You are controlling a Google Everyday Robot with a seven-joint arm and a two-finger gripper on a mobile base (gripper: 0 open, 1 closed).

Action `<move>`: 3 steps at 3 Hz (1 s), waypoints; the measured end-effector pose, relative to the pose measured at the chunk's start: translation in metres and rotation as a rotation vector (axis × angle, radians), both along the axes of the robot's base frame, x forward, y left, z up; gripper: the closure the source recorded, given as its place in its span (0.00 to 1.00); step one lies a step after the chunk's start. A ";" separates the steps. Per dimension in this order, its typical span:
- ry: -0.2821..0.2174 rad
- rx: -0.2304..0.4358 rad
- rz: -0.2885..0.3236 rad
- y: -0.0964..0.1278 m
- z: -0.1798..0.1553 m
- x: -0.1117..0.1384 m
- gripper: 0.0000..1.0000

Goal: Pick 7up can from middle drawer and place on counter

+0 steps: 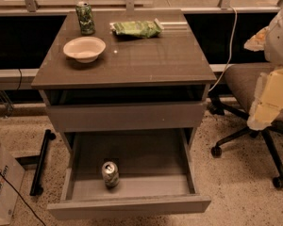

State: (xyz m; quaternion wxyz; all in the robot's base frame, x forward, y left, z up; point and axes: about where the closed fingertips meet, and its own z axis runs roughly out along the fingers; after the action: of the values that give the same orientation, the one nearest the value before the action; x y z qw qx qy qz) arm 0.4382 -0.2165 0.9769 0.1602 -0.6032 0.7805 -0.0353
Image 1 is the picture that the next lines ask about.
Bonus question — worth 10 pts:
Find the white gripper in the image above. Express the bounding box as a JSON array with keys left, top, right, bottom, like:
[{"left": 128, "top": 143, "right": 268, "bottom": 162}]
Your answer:
[{"left": 244, "top": 7, "right": 283, "bottom": 131}]

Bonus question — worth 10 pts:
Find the silver 7up can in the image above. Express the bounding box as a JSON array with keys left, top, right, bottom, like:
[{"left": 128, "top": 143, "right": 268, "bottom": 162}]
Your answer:
[{"left": 102, "top": 161, "right": 119, "bottom": 187}]

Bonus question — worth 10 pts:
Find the grey drawer cabinet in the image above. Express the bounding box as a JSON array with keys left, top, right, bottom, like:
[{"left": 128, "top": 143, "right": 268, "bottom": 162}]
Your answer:
[{"left": 30, "top": 8, "right": 218, "bottom": 143}]

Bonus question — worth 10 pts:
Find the open grey middle drawer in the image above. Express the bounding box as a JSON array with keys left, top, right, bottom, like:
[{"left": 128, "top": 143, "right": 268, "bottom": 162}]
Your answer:
[{"left": 48, "top": 129, "right": 211, "bottom": 219}]

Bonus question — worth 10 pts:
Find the green soda can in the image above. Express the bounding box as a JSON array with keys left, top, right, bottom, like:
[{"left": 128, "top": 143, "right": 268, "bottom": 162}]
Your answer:
[{"left": 75, "top": 1, "right": 95, "bottom": 35}]

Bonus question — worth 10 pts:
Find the closed grey top drawer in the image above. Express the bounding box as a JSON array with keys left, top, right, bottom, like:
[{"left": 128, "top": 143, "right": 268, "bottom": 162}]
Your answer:
[{"left": 46, "top": 102, "right": 206, "bottom": 132}]

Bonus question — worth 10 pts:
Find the grey office chair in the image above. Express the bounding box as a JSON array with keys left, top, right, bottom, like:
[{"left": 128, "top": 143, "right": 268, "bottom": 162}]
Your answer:
[{"left": 209, "top": 62, "right": 283, "bottom": 189}]

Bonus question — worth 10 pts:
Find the green chip bag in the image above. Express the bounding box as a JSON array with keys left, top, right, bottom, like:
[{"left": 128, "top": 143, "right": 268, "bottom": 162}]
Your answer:
[{"left": 110, "top": 19, "right": 164, "bottom": 39}]

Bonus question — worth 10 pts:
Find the white bowl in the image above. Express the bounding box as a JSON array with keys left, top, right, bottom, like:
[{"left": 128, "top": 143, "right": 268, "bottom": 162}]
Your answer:
[{"left": 63, "top": 37, "right": 106, "bottom": 63}]

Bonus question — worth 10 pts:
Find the black metal bar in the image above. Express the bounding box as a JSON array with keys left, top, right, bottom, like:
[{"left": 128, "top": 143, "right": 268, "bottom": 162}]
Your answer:
[{"left": 30, "top": 129, "right": 56, "bottom": 196}]

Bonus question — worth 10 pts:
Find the cardboard box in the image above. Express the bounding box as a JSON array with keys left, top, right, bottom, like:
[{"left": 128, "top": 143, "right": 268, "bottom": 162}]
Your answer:
[{"left": 0, "top": 143, "right": 25, "bottom": 226}]

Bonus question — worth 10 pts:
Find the white cable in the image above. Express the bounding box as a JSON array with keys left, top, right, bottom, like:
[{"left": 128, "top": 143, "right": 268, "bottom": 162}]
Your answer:
[{"left": 208, "top": 5, "right": 239, "bottom": 93}]

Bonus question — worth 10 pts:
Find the black cable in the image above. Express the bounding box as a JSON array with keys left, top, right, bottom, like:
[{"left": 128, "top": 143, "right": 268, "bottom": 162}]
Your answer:
[{"left": 0, "top": 153, "right": 47, "bottom": 226}]

